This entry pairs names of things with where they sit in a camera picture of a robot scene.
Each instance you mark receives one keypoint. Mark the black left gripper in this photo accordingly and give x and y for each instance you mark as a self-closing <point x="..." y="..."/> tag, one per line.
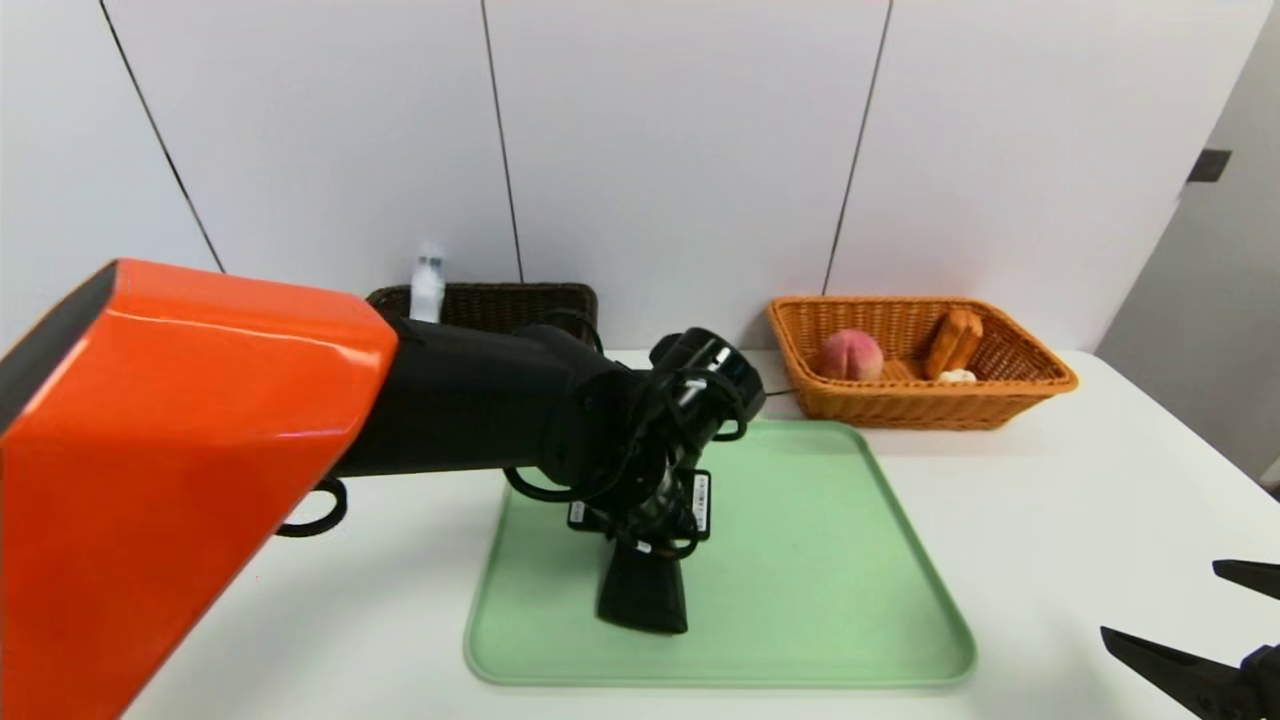
<point x="690" y="505"/>

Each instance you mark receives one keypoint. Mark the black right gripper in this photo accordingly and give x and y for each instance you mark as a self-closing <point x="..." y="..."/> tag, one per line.
<point x="1262" y="680"/>

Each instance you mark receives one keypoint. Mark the black pouch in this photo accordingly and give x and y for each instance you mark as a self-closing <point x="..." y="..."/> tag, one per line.
<point x="645" y="595"/>

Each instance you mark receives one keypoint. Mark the pink peach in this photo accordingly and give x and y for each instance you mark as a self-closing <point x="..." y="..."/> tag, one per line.
<point x="852" y="355"/>

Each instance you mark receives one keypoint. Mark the waffle slice with fruit topping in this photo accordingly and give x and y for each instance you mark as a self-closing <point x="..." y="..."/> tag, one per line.
<point x="953" y="340"/>

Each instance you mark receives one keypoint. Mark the clear bottle with white contents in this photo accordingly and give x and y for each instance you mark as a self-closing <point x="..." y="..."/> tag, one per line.
<point x="428" y="285"/>

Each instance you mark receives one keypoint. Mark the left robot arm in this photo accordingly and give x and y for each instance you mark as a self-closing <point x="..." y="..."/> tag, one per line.
<point x="200" y="450"/>

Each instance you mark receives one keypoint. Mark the orange wicker basket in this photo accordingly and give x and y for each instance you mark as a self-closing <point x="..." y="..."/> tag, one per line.
<point x="900" y="405"/>

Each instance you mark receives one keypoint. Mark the dark brown wicker basket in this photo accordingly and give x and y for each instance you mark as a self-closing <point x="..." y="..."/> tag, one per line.
<point x="510" y="300"/>

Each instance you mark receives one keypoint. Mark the light green plastic tray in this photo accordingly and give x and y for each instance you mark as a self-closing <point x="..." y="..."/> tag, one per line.
<point x="800" y="580"/>

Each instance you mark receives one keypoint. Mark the dark wall bracket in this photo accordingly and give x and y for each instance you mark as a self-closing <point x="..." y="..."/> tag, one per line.
<point x="1209" y="166"/>

